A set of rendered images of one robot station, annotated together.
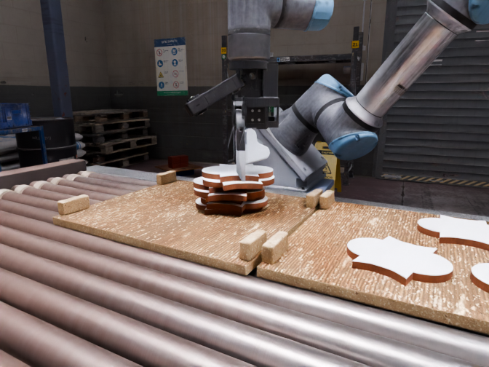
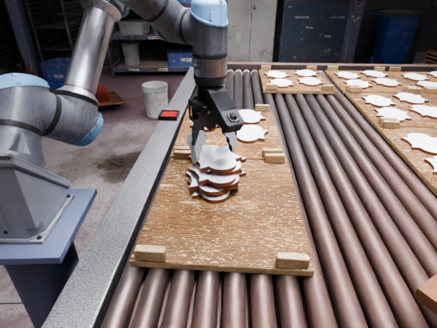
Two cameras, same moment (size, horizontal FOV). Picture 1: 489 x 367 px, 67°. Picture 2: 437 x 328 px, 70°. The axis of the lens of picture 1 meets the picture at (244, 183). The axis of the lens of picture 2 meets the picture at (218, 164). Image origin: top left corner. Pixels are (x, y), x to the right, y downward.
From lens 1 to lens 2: 119 cm
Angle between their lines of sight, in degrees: 104
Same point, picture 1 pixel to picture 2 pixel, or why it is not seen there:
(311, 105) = (39, 112)
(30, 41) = not seen: outside the picture
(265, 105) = not seen: hidden behind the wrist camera
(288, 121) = (32, 142)
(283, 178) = (58, 201)
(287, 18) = not seen: hidden behind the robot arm
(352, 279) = (274, 140)
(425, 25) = (107, 20)
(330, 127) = (80, 122)
